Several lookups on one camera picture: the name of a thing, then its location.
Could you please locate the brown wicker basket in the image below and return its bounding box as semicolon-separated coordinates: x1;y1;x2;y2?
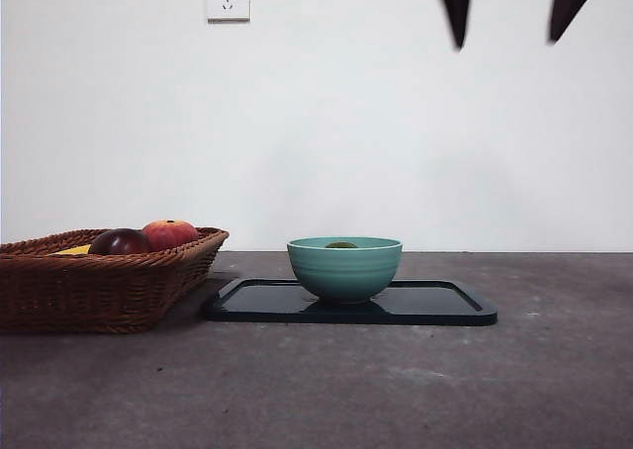
0;226;230;335

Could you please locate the yellow fruit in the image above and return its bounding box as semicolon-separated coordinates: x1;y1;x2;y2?
50;243;92;257

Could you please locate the red peach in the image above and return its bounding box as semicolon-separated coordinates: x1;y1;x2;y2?
141;219;200;252

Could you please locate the teal ceramic bowl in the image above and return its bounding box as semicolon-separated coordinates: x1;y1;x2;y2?
286;236;404;307

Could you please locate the dark purple plum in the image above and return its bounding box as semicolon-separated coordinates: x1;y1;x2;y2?
87;227;153;257

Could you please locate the black rectangular tray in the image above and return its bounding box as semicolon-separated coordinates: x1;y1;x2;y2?
204;277;499;327

